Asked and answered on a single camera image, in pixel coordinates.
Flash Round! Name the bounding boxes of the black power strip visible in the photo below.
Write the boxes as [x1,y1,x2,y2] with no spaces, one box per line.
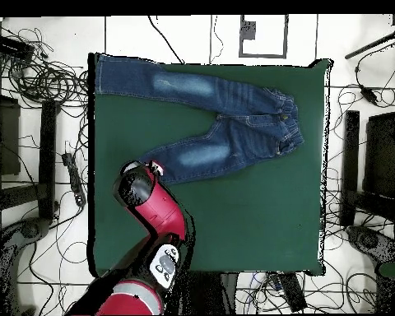
[277,272,308,312]
[61,151,87,207]

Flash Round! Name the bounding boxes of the black cable tangle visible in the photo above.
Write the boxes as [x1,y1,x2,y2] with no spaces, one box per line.
[0,19,90,109]

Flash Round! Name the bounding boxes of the dark square case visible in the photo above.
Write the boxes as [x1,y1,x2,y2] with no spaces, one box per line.
[362,110,395,198]
[0,93,21,176]

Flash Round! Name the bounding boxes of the dark green table cloth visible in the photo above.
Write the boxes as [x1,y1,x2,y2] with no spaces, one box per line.
[86,52,333,279]

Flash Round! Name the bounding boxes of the black flat box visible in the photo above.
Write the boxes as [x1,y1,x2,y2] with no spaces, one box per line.
[0,33,36,56]

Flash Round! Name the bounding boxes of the black stand bar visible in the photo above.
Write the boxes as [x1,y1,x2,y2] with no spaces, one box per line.
[37,99,61,221]
[342,109,360,195]

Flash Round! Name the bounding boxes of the grey wheeled stand leg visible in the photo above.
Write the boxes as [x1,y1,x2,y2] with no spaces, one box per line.
[345,225,395,264]
[0,216,52,315]

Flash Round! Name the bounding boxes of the grey square frame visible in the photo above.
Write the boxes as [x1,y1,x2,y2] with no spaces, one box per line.
[238,14,289,59]

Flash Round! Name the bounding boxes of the black tripod leg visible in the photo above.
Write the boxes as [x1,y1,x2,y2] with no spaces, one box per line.
[344,30,395,60]

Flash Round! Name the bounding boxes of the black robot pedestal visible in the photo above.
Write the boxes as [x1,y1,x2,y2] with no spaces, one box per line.
[174,271,240,316]

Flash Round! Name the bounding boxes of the black power adapter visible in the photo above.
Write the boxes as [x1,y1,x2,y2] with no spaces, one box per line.
[359,86,379,105]

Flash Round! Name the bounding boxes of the blue denim jeans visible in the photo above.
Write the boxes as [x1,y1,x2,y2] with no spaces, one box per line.
[95,53,305,184]

